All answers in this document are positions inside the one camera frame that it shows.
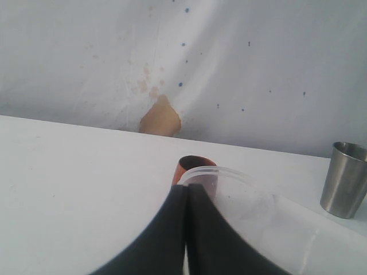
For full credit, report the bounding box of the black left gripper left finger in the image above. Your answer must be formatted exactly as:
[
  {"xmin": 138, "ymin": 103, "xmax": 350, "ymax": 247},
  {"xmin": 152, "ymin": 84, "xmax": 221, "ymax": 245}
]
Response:
[{"xmin": 93, "ymin": 185, "xmax": 188, "ymax": 274}]

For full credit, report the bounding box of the translucent plastic POT container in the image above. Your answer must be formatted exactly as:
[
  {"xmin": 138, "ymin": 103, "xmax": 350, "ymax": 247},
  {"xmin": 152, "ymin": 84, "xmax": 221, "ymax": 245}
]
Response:
[{"xmin": 178, "ymin": 166, "xmax": 366, "ymax": 274}]

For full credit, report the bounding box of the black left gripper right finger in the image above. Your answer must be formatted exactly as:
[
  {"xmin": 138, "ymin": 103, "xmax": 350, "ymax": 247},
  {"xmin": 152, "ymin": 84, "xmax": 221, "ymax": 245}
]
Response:
[{"xmin": 186, "ymin": 184, "xmax": 288, "ymax": 274}]

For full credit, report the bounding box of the brown wooden cup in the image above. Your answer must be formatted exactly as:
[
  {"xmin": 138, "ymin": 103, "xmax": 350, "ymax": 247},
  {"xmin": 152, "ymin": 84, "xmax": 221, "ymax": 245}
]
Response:
[{"xmin": 172, "ymin": 155, "xmax": 217, "ymax": 200}]

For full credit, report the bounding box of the stainless steel cup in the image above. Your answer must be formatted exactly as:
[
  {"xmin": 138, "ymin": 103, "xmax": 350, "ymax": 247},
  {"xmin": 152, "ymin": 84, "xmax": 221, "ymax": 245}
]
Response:
[{"xmin": 320, "ymin": 142, "xmax": 366, "ymax": 219}]

